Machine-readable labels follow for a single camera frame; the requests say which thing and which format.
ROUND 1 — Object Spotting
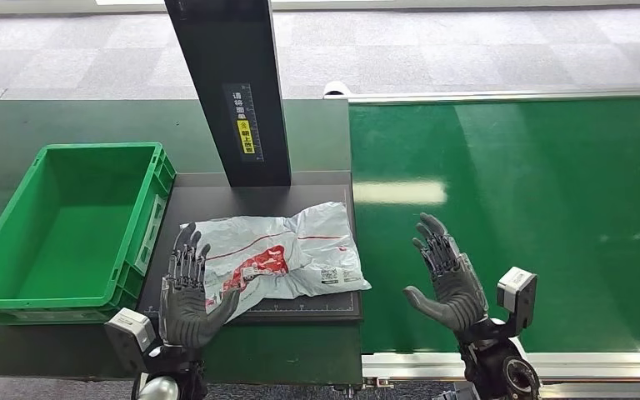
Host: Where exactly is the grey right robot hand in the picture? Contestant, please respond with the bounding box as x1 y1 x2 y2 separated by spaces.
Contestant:
402 212 490 334

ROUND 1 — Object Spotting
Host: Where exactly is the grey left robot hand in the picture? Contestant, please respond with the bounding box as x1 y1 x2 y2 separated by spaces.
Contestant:
157 222 243 351

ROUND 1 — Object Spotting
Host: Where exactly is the grey package with red print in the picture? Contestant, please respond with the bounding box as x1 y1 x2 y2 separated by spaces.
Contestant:
180 201 373 325

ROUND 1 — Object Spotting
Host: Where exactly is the green conveyor belt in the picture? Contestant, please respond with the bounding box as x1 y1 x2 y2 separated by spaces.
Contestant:
347 96 640 355

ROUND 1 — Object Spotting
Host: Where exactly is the white conveyor end cap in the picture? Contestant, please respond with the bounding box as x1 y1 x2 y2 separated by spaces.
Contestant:
322 81 352 101

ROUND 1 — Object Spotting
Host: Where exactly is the green plastic crate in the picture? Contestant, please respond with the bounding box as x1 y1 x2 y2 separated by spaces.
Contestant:
0 142 178 326

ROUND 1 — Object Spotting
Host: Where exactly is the black scanner platform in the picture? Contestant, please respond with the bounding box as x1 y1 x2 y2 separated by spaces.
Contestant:
134 171 363 325

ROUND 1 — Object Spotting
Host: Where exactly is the black yellow column label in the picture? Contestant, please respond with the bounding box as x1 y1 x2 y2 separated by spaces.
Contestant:
221 82 265 164

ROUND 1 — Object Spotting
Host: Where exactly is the black scanner column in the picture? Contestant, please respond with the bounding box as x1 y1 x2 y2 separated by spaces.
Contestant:
163 0 293 189

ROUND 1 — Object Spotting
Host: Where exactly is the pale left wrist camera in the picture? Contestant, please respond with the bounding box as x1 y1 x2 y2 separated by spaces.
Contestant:
103 308 158 374

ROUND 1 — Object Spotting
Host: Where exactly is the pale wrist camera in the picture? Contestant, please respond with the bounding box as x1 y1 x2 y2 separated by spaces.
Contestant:
103 308 158 374
496 267 540 338

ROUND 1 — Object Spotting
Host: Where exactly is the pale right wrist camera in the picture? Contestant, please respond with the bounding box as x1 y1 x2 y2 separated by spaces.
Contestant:
496 267 540 338

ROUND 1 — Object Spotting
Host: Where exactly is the aluminium conveyor frame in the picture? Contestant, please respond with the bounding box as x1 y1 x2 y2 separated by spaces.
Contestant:
322 81 640 400

